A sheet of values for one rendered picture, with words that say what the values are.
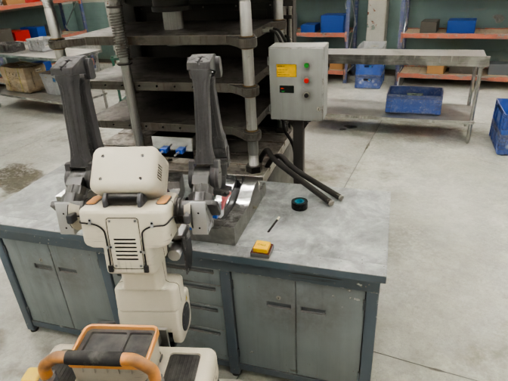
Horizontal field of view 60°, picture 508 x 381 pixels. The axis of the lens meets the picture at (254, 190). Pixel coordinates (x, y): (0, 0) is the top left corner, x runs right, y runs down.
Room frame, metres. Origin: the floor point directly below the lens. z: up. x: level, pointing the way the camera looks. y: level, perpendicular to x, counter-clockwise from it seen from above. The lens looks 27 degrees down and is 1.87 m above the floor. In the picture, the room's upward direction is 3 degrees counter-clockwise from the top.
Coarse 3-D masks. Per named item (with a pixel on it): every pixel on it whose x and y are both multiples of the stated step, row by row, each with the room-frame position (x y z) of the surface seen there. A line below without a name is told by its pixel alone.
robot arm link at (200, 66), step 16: (192, 64) 1.41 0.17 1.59; (208, 64) 1.41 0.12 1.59; (192, 80) 1.41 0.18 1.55; (208, 80) 1.41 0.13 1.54; (208, 96) 1.40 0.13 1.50; (208, 112) 1.38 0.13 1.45; (208, 128) 1.36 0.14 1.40; (208, 144) 1.35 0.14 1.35; (192, 160) 1.35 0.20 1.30; (208, 160) 1.33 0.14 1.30
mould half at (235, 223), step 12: (228, 180) 1.93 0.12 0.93; (240, 180) 2.07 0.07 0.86; (252, 180) 1.92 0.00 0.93; (240, 192) 1.83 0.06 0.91; (252, 192) 1.83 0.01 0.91; (264, 192) 2.00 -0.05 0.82; (240, 204) 1.77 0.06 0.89; (252, 204) 1.82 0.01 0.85; (228, 216) 1.66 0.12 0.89; (240, 216) 1.66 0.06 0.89; (228, 228) 1.57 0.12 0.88; (240, 228) 1.64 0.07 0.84; (204, 240) 1.60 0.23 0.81; (216, 240) 1.59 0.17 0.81; (228, 240) 1.57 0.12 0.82
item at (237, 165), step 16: (272, 128) 3.08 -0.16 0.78; (112, 144) 2.93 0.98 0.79; (128, 144) 2.91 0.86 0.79; (144, 144) 2.89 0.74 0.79; (240, 144) 2.78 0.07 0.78; (272, 144) 2.75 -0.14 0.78; (288, 144) 2.88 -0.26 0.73; (240, 160) 2.51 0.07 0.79; (240, 176) 2.30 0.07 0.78; (256, 176) 2.27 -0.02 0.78
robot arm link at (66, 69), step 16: (64, 64) 1.45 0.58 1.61; (80, 64) 1.47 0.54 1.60; (64, 80) 1.42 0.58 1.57; (64, 96) 1.41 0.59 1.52; (80, 96) 1.45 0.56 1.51; (64, 112) 1.40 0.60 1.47; (80, 112) 1.42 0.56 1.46; (80, 128) 1.40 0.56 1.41; (80, 144) 1.38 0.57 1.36; (80, 160) 1.37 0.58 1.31; (64, 176) 1.36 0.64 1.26
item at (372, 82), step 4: (384, 72) 7.33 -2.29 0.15; (356, 76) 6.99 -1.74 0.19; (360, 76) 6.97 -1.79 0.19; (364, 76) 6.94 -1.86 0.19; (368, 76) 6.90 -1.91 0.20; (372, 76) 6.88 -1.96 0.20; (376, 76) 6.86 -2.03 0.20; (380, 76) 6.85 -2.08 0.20; (356, 80) 6.99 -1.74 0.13; (360, 80) 6.97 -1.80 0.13; (364, 80) 6.94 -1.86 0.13; (368, 80) 6.91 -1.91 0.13; (372, 80) 6.89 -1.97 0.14; (376, 80) 6.86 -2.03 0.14; (380, 80) 6.87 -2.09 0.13; (356, 84) 6.98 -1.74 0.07; (360, 84) 6.97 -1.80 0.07; (364, 84) 6.94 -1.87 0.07; (368, 84) 6.92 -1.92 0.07; (372, 84) 6.89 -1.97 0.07; (376, 84) 6.87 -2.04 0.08; (380, 84) 6.90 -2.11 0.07; (372, 88) 6.90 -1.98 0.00; (376, 88) 6.87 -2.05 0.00
